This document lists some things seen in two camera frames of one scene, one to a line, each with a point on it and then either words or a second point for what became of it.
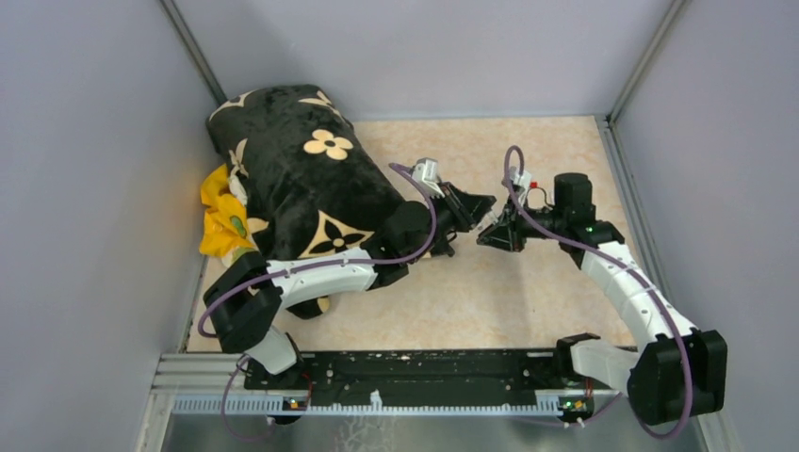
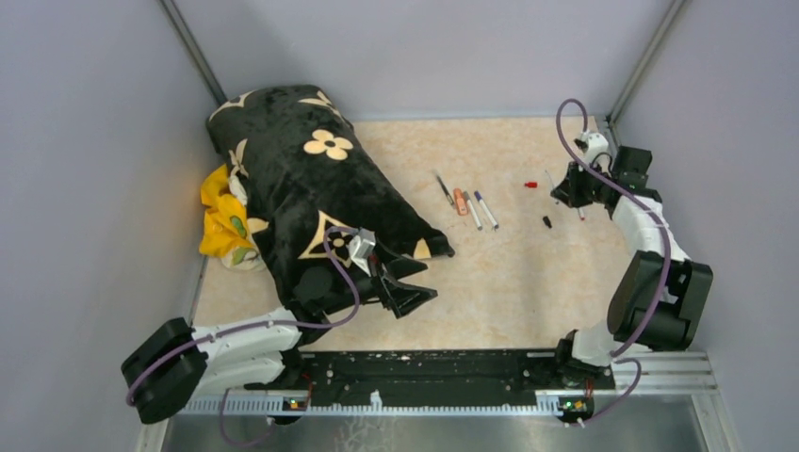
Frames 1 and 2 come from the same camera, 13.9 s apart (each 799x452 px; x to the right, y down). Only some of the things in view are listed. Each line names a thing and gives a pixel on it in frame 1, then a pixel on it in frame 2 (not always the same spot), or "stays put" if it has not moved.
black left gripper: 453,209 → 383,282
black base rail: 352,373 stays put
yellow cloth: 226,217 stays put
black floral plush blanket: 313,186 stays put
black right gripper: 507,234 → 567,192
